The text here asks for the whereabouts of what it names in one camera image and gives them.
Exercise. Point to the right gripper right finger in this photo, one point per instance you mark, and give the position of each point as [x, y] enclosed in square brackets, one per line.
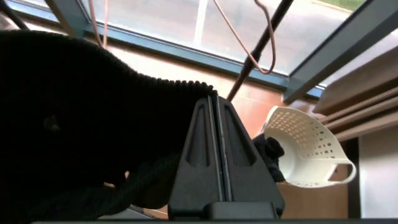
[248, 183]

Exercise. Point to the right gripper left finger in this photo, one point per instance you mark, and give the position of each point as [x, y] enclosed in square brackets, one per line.
[199, 183]

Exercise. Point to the black shorts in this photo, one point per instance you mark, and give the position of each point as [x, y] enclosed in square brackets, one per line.
[77, 109]

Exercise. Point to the white laundry basket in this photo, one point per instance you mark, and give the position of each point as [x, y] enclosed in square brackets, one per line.
[304, 146]

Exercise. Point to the black clothes rack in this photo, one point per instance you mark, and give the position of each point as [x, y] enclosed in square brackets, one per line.
[266, 37]

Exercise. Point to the brown curtain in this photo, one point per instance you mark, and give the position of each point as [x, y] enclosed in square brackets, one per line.
[367, 93]

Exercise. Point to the window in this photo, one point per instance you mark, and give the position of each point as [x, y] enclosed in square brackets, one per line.
[155, 25]

